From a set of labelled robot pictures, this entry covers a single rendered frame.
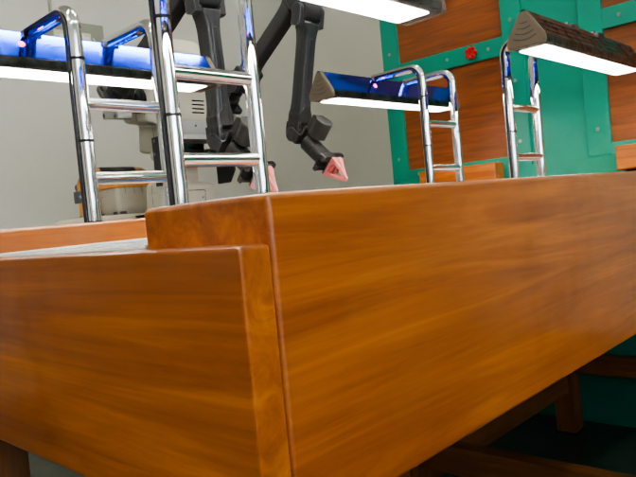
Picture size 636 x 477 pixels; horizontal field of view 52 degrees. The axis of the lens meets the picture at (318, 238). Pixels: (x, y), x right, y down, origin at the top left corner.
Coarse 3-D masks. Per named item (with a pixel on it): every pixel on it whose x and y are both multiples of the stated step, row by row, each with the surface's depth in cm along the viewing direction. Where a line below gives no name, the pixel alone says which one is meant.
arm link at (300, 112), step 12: (300, 12) 203; (324, 12) 210; (300, 24) 204; (312, 24) 207; (300, 36) 208; (312, 36) 208; (300, 48) 208; (312, 48) 209; (300, 60) 209; (312, 60) 210; (300, 72) 209; (312, 72) 211; (300, 84) 210; (300, 96) 210; (300, 108) 211; (288, 120) 214; (300, 120) 211; (300, 132) 212
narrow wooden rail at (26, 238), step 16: (64, 224) 70; (80, 224) 71; (96, 224) 72; (112, 224) 74; (128, 224) 75; (144, 224) 77; (0, 240) 65; (16, 240) 66; (32, 240) 67; (48, 240) 68; (64, 240) 70; (80, 240) 71; (96, 240) 72; (112, 240) 74
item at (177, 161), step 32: (160, 0) 87; (160, 32) 87; (160, 64) 87; (256, 64) 98; (160, 96) 87; (256, 96) 98; (256, 128) 98; (192, 160) 89; (224, 160) 93; (256, 160) 98; (256, 192) 99
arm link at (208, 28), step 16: (192, 0) 173; (192, 16) 177; (208, 16) 175; (208, 32) 175; (208, 48) 176; (208, 96) 179; (224, 96) 179; (208, 112) 179; (224, 112) 179; (208, 128) 180; (224, 128) 183; (208, 144) 181
